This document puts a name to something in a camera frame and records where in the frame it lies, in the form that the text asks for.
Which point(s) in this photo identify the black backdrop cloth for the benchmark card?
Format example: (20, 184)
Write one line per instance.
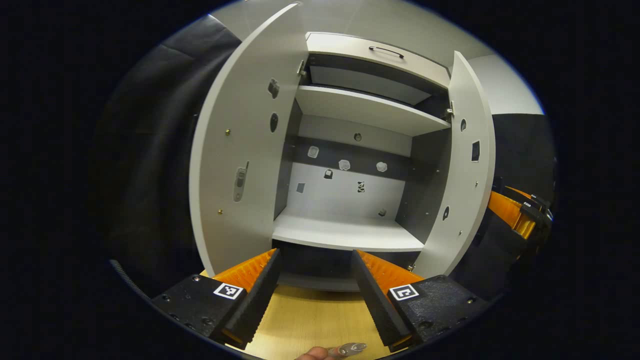
(150, 150)

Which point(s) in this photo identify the white cabinet door cherry sticker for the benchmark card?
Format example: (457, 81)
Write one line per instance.
(470, 190)

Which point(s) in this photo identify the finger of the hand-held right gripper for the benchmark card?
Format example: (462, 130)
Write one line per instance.
(537, 206)
(505, 207)

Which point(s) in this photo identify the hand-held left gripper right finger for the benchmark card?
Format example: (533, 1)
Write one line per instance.
(377, 305)

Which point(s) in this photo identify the white cabinet shelf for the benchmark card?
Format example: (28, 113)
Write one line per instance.
(365, 107)
(345, 232)

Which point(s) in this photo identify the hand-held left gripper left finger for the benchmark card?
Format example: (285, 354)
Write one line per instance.
(255, 295)

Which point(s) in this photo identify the clear bottle with pink label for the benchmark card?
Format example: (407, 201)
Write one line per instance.
(347, 349)

